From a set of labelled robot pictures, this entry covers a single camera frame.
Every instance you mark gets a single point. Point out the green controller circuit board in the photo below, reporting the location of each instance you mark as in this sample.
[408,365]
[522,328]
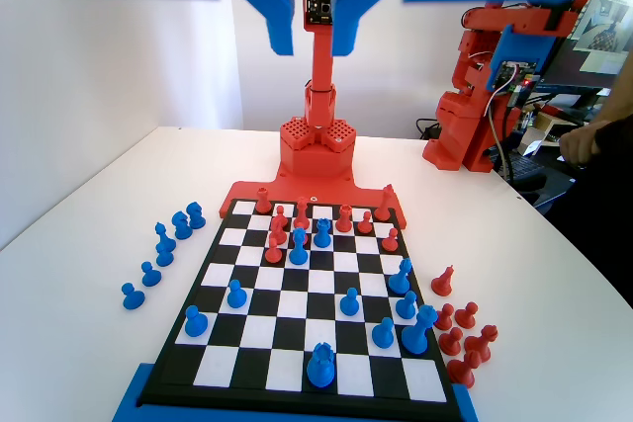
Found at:
[514,73]

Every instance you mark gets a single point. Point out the tan cardboard box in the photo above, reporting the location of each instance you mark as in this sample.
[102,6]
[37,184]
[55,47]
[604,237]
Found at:
[549,121]

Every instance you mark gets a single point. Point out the black computer monitor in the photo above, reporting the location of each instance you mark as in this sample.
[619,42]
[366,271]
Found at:
[603,36]

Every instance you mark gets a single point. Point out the red chess pawn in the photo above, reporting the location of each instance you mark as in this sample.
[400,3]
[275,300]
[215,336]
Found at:
[273,254]
[451,343]
[364,224]
[445,318]
[389,240]
[307,238]
[280,211]
[466,316]

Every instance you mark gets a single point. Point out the red chess king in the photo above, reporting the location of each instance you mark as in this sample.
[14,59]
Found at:
[300,214]

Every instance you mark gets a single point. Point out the black camera circuit board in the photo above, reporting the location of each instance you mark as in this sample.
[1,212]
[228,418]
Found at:
[319,7]

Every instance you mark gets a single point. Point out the blue controller board holder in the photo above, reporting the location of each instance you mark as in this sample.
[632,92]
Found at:
[524,46]

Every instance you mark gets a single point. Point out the black keyboard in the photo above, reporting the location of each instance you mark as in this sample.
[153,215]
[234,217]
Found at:
[524,170]

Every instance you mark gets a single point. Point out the blue chess knight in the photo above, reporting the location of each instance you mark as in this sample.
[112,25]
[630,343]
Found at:
[182,227]
[196,216]

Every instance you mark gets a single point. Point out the red robot arm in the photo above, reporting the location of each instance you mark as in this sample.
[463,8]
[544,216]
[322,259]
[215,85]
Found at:
[455,120]

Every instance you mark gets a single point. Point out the blue chess rook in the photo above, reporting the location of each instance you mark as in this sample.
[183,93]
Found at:
[320,370]
[322,235]

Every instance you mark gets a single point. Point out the black white chessboard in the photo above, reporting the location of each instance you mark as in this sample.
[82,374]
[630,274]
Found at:
[292,303]

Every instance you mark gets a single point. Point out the red chess bishop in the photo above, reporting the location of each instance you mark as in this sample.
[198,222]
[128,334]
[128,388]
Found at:
[482,342]
[465,371]

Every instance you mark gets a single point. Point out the person's dark sleeved forearm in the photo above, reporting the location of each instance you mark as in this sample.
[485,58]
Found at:
[618,133]

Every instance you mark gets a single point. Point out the blue chess pawn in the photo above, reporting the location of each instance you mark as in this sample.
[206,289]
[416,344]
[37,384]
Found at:
[132,299]
[196,323]
[164,260]
[151,277]
[406,307]
[236,296]
[350,303]
[383,335]

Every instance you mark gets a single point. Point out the person's bare hand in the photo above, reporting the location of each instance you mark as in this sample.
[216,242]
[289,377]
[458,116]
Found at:
[581,145]

